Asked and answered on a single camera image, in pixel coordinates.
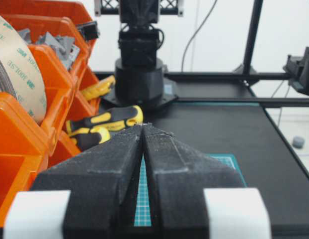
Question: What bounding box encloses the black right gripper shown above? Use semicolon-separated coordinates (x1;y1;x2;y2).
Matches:
283;46;309;96

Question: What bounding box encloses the orange bin with tape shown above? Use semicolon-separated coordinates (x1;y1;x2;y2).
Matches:
0;45;75;228

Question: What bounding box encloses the black frame upright post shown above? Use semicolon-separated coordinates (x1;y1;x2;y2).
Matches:
234;0;263;75

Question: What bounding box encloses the orange bin with brackets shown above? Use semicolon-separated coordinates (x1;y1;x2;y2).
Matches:
2;14;90;85

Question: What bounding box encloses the black truss crossbar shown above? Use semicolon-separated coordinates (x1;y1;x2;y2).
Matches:
94;0;185;16

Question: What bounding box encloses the green cutting mat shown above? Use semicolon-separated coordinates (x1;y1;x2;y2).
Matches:
134;154;247;227

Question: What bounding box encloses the black table mat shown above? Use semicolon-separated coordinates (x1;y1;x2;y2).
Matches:
147;103;309;239

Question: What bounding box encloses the large adhesive tape roll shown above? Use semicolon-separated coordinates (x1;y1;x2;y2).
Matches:
0;15;47;124

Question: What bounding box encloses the small grey cylinder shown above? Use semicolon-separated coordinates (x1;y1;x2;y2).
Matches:
292;136;305;149

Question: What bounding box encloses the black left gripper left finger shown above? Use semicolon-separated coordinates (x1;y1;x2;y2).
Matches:
3;124;143;239

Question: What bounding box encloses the grey cable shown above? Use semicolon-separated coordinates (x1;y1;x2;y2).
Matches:
180;0;219;73

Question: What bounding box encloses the yellow utility cutter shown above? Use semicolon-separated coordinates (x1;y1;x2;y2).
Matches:
80;75;116;101

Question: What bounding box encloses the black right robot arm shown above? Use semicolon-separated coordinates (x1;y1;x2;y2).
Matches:
96;0;309;239

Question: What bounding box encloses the black aluminium extrusion piece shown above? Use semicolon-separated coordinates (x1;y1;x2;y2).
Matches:
76;21;100;41

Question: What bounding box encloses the orange bin with yellow cutter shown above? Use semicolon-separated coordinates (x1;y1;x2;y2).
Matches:
78;67;101;116

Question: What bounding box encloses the small yellow black screwdriver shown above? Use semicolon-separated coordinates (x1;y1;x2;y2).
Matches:
68;126;111;151

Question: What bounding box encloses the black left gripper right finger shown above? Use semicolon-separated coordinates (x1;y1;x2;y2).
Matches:
143;124;272;239

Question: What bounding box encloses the orange bin with screwdrivers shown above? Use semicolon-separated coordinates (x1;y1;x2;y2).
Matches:
48;91;101;168

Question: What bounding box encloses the large yellow black screwdriver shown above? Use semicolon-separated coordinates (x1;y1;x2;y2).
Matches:
65;105;144;134

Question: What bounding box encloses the grey corner brackets pile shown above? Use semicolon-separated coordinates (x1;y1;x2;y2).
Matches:
17;28;80;70

